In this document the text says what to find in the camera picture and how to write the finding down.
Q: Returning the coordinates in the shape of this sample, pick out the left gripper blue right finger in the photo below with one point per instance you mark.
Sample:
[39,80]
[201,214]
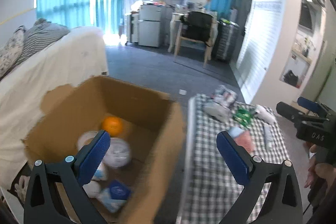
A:
[236,157]

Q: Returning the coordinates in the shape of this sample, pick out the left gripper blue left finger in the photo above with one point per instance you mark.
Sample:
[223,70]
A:
[90,156]

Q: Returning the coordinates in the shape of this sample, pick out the beige tape roll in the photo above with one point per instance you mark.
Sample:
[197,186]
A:
[85,139]

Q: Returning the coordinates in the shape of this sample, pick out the white round gadget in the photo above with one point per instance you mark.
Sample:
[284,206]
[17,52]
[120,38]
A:
[92,189]

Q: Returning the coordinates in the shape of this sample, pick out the light blue soap case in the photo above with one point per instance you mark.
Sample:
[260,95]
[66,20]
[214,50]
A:
[235,132]

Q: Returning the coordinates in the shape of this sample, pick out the white cream tube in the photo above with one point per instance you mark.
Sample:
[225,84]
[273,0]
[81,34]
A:
[268,139]

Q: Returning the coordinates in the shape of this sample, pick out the blue tissue packet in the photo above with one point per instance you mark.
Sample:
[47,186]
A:
[115,196]

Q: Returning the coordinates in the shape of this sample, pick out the green snack bag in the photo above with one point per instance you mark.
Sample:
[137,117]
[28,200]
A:
[244,116]

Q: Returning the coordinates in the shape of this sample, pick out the orange fruit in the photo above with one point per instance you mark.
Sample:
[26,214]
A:
[112,125]

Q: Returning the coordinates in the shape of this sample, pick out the white thermos bottle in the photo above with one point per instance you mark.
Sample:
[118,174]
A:
[261,113]

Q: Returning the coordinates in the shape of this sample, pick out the tissue pack white navy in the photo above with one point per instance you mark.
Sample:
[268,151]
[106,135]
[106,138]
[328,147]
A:
[219,105]

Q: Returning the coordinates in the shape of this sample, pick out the right human hand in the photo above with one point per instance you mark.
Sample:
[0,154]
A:
[321,170]

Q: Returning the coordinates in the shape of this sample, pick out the checkered tablecloth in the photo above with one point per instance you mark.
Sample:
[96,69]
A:
[214,174]

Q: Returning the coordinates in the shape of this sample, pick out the cardboard box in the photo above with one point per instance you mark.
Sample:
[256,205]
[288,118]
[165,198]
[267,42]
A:
[68,144]

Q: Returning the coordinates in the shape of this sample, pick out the bed with white sheet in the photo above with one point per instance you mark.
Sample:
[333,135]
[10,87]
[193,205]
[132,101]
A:
[71,60]

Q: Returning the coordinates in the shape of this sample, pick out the grey suitcase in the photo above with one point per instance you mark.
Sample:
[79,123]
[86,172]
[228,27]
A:
[225,41]

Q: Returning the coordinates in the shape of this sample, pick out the striped grey pillow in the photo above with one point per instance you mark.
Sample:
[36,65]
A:
[38,37]

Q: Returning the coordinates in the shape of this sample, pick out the floral pillow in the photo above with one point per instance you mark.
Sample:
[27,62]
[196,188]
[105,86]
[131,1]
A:
[12,51]

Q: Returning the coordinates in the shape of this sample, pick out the wooden chair black backpack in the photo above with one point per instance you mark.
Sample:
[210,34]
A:
[193,34]

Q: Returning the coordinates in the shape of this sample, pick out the small white fridge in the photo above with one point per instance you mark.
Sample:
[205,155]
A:
[149,26]

